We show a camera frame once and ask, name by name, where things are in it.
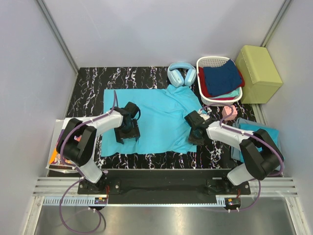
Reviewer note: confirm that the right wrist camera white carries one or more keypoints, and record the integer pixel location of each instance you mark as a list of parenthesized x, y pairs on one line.
[(205, 116)]

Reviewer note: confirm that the red folded t-shirt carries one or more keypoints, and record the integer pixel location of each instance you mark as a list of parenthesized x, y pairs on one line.
[(204, 89)]

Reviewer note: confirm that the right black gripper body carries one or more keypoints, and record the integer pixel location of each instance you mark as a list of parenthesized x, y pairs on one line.
[(193, 129)]

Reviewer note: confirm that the white plastic laundry basket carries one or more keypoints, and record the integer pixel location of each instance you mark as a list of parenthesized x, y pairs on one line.
[(214, 61)]

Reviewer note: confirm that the turquoise t-shirt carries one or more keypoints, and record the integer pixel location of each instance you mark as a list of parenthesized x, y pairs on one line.
[(162, 125)]

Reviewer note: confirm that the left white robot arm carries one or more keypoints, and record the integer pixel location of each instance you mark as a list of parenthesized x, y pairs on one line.
[(110, 120)]

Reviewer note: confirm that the white paper sheets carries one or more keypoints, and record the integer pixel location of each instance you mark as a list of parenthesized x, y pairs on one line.
[(58, 124)]

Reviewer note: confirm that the teal folded t-shirt in basket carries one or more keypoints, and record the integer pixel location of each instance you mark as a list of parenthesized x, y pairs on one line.
[(233, 94)]

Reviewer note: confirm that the pink cube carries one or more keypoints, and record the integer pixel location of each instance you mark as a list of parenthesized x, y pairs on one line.
[(229, 113)]

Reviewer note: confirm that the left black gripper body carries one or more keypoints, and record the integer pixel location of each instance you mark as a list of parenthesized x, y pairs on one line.
[(127, 134)]

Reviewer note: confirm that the light blue headphones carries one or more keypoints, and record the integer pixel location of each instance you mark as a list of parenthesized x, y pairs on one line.
[(175, 77)]

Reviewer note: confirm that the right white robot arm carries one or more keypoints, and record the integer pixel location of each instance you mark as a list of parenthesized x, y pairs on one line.
[(260, 153)]

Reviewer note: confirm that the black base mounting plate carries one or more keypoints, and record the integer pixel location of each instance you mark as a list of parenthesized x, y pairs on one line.
[(166, 186)]

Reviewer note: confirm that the yellow-green storage box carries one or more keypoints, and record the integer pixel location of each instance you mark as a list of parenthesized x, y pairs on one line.
[(261, 77)]

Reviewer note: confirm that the aluminium rail frame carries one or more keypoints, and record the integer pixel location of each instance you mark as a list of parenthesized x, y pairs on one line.
[(69, 191)]

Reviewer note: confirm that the navy blue folded t-shirt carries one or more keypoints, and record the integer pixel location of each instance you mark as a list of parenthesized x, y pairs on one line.
[(223, 79)]

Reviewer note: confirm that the pile of teal t-shirts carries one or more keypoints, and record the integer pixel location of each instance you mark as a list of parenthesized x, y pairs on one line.
[(253, 126)]

